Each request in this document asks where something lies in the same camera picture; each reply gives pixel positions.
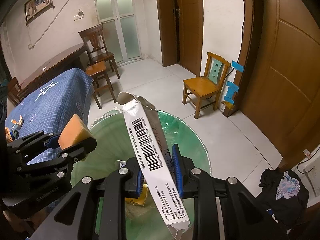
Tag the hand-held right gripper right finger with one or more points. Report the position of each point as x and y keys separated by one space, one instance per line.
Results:
x=177 y=165

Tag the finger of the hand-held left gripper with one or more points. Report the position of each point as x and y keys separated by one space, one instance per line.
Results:
x=53 y=141
x=82 y=147

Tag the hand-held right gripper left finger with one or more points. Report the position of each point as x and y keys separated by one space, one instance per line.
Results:
x=138 y=183

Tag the yellow sponge block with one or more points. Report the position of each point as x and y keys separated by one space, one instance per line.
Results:
x=75 y=130

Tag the green-lined round bin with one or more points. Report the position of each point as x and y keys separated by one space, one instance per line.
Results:
x=192 y=142

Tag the white red medicine box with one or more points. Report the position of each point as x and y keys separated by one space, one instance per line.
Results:
x=150 y=150

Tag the yellow flat packet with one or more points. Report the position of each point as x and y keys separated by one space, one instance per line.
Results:
x=137 y=201

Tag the crumpled orange snack wrapper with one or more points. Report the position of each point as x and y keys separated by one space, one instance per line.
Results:
x=17 y=120

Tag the dark wooden dining chair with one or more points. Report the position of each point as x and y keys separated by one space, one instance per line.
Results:
x=96 y=40
x=13 y=87

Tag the round wooden dining table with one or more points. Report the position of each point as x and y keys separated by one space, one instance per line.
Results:
x=55 y=62

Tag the yellow tape piece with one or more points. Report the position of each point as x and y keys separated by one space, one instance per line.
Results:
x=228 y=104

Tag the wooden stool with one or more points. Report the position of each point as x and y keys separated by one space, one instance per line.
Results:
x=97 y=68

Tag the small wooden chair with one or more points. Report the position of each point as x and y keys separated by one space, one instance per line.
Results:
x=200 y=82

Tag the blue tape strips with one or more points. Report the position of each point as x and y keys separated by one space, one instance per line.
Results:
x=232 y=90

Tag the black clothes pile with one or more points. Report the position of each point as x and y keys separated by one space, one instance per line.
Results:
x=275 y=202

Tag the pale patterned cloth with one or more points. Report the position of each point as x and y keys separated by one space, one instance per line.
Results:
x=287 y=186

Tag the blue tape strip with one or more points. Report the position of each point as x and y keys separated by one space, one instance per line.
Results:
x=237 y=66

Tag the frosted glass door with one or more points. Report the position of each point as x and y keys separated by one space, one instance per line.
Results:
x=125 y=30

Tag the white appliance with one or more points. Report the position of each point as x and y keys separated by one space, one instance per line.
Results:
x=312 y=177

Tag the framed elephant picture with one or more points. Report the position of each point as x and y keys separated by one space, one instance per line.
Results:
x=37 y=3

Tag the brown wooden door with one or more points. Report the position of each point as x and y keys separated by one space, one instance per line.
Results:
x=190 y=22
x=287 y=80

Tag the white wall socket box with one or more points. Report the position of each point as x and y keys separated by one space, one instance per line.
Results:
x=79 y=14

